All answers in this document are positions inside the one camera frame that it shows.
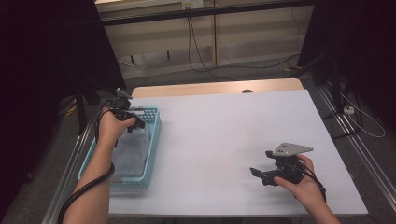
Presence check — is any hand-held gripper black cable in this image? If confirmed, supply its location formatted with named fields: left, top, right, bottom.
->
left=298, top=164, right=328, bottom=203
left=57, top=99, right=117, bottom=224

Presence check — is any black curtain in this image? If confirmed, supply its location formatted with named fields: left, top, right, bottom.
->
left=297, top=0, right=396, bottom=132
left=0, top=0, right=127, bottom=218

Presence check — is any black metal stand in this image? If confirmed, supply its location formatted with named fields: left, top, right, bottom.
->
left=290, top=50, right=344, bottom=106

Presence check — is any black wall cable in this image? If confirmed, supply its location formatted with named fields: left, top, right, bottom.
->
left=189, top=17, right=302, bottom=70
left=186, top=17, right=238, bottom=81

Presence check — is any light blue plastic basket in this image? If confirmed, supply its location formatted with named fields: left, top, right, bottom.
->
left=77, top=105, right=163, bottom=189

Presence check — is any right hand-held gripper black cable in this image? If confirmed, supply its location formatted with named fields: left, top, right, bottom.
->
left=298, top=164, right=328, bottom=203

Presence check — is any black tripod stand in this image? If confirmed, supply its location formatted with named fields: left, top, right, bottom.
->
left=73, top=77, right=132, bottom=136

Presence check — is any grey tank top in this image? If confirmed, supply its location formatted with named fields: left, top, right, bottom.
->
left=111, top=125, right=151, bottom=179

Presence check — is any person's right hand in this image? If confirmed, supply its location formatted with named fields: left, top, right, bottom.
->
left=273, top=155, right=327, bottom=208

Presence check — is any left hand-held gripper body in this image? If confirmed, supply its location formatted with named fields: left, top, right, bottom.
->
left=108, top=87, right=138, bottom=122

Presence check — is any black horizontal bar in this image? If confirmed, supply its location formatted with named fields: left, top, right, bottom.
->
left=101, top=0, right=316, bottom=27

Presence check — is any white table cover sheet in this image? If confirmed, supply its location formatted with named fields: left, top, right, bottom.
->
left=107, top=89, right=369, bottom=217

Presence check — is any left hand-held gripper black cable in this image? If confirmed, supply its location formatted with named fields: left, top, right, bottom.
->
left=57, top=99, right=117, bottom=224

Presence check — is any black floor cable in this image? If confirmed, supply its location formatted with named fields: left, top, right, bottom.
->
left=321, top=88, right=364, bottom=140

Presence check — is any white wall socket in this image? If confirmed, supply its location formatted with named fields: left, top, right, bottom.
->
left=181, top=0, right=205, bottom=9

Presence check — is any person's left hand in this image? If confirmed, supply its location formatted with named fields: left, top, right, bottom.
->
left=96, top=107, right=137, bottom=152

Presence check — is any white floor cable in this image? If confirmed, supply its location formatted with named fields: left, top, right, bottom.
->
left=339, top=91, right=387, bottom=139

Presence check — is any aluminium floor rail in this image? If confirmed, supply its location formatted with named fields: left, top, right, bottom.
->
left=316, top=82, right=396, bottom=204
left=41, top=119, right=94, bottom=224

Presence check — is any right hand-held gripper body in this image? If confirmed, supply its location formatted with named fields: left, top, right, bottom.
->
left=259, top=142, right=315, bottom=187

